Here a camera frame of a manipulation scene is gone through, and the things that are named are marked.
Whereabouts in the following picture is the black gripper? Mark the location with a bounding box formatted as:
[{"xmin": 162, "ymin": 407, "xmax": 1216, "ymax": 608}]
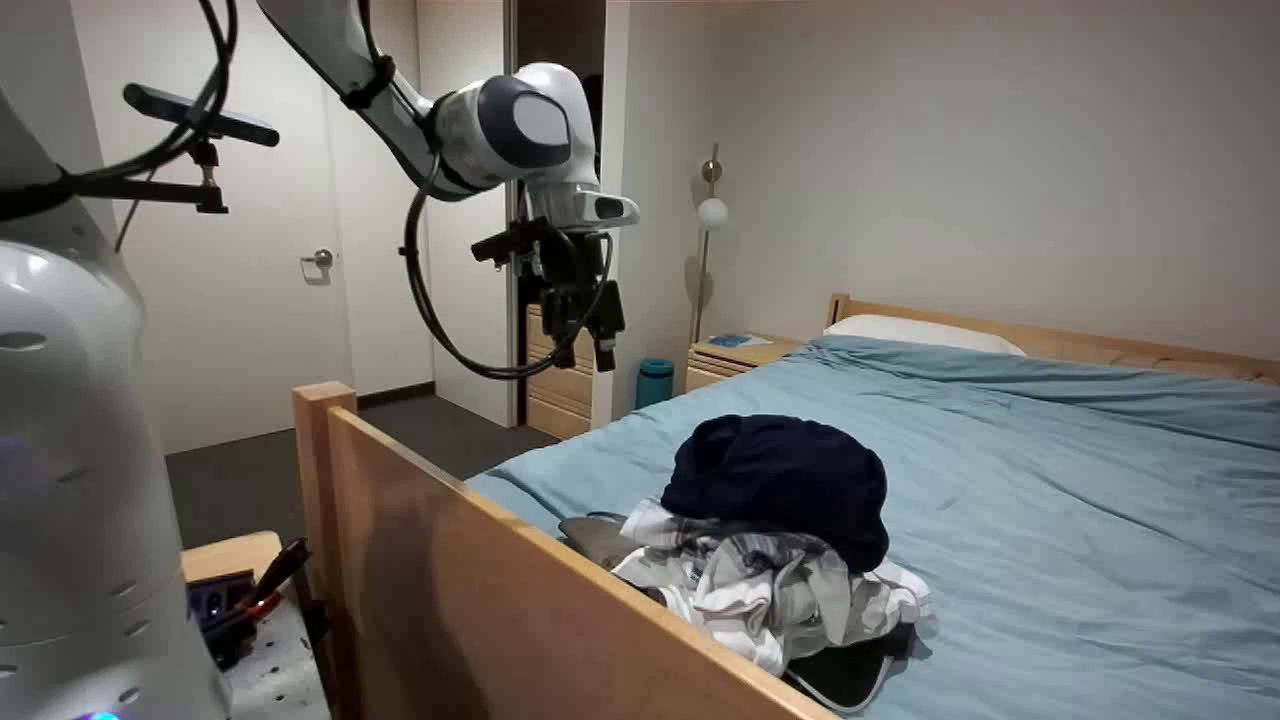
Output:
[{"xmin": 517, "ymin": 229, "xmax": 630, "ymax": 378}]

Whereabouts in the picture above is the navy blue cloth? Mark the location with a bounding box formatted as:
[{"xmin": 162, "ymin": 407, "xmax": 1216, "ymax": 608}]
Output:
[{"xmin": 657, "ymin": 413, "xmax": 896, "ymax": 579}]

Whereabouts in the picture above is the grey white checked cloth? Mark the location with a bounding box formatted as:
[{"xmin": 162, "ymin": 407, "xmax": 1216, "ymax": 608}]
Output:
[{"xmin": 674, "ymin": 521, "xmax": 863, "ymax": 620}]

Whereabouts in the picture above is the wooden dresser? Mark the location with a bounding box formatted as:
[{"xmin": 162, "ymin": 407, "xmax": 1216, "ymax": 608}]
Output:
[{"xmin": 519, "ymin": 301, "xmax": 600, "ymax": 444}]

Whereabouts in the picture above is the teal waste bin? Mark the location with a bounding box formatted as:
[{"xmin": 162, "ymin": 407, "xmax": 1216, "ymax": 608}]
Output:
[{"xmin": 633, "ymin": 355, "xmax": 681, "ymax": 413}]

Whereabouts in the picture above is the wooden nightstand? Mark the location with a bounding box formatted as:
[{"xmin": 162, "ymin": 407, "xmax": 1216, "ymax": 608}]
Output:
[{"xmin": 686, "ymin": 334, "xmax": 808, "ymax": 397}]

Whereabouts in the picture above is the floor lamp with round bulb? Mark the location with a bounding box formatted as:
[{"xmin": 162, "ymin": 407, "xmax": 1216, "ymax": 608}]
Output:
[{"xmin": 687, "ymin": 140, "xmax": 737, "ymax": 348}]

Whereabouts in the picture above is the grey beige cloth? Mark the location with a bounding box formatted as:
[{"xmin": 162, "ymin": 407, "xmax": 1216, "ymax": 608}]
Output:
[{"xmin": 555, "ymin": 514, "xmax": 649, "ymax": 573}]

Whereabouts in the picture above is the bed with teal sheet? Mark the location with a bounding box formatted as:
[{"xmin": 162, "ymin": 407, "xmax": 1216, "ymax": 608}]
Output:
[{"xmin": 292, "ymin": 292, "xmax": 1280, "ymax": 720}]

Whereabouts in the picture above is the white pillow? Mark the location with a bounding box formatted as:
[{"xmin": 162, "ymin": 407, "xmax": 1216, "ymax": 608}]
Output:
[{"xmin": 819, "ymin": 312, "xmax": 1032, "ymax": 360}]

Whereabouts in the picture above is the white door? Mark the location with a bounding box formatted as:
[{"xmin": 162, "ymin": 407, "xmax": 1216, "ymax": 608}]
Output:
[{"xmin": 74, "ymin": 0, "xmax": 442, "ymax": 455}]

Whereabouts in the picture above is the black garment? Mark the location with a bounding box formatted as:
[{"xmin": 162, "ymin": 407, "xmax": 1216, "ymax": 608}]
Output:
[{"xmin": 779, "ymin": 620, "xmax": 930, "ymax": 720}]

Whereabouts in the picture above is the light blue bed sheet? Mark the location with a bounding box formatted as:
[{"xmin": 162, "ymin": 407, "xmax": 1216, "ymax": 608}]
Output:
[{"xmin": 463, "ymin": 334, "xmax": 1280, "ymax": 720}]

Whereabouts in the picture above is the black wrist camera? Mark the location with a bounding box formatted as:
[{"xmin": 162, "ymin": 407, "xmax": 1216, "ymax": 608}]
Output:
[{"xmin": 469, "ymin": 222, "xmax": 554, "ymax": 272}]

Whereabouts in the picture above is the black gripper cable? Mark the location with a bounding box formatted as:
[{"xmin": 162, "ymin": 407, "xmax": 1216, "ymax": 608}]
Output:
[{"xmin": 397, "ymin": 189, "xmax": 622, "ymax": 385}]

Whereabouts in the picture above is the metal door handle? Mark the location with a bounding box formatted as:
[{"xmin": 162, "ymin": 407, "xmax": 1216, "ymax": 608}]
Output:
[{"xmin": 296, "ymin": 244, "xmax": 342, "ymax": 289}]

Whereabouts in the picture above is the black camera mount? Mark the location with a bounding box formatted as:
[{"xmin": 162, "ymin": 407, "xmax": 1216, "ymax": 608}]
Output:
[{"xmin": 122, "ymin": 80, "xmax": 283, "ymax": 222}]

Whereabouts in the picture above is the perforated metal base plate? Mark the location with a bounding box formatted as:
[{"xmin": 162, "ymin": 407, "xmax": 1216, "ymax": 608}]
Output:
[{"xmin": 215, "ymin": 608, "xmax": 338, "ymax": 720}]

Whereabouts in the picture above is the black cable around arm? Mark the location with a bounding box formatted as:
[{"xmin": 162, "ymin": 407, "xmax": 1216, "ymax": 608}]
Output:
[{"xmin": 0, "ymin": 0, "xmax": 245, "ymax": 223}]

